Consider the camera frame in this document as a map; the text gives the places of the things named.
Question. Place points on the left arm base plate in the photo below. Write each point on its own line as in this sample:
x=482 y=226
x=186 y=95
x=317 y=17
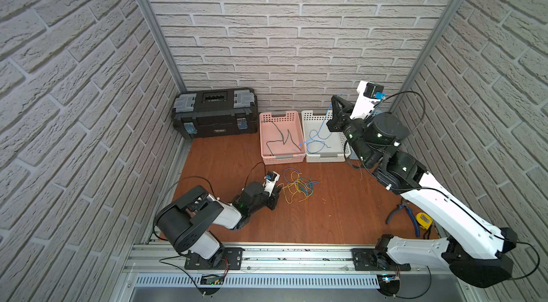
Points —
x=225 y=258

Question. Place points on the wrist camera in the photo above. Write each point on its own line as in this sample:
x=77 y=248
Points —
x=369 y=95
x=271 y=179

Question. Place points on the pink perforated basket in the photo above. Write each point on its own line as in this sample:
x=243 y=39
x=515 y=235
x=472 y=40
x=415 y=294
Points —
x=282 y=139

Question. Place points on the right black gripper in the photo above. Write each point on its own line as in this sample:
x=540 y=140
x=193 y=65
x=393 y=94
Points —
x=340 y=117

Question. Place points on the yellow blue small tool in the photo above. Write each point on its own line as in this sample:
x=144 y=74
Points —
x=424 y=221

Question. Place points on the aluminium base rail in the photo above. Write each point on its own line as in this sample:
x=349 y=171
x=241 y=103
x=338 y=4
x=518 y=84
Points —
x=267 y=266

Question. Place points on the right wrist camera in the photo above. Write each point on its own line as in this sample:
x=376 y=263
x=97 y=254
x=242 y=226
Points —
x=369 y=95

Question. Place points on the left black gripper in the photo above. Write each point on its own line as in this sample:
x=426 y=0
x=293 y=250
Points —
x=269 y=197

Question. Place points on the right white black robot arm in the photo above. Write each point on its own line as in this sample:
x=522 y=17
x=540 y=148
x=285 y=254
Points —
x=475 y=251

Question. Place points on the black plastic toolbox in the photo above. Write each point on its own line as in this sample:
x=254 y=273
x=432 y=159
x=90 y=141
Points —
x=221 y=112

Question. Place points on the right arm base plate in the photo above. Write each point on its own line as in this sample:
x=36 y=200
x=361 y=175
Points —
x=369 y=259

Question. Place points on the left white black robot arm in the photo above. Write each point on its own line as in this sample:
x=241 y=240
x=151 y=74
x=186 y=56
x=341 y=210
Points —
x=185 y=223

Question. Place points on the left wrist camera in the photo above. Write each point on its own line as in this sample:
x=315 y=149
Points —
x=271 y=179

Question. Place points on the white perforated basket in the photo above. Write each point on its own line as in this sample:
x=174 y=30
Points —
x=320 y=143

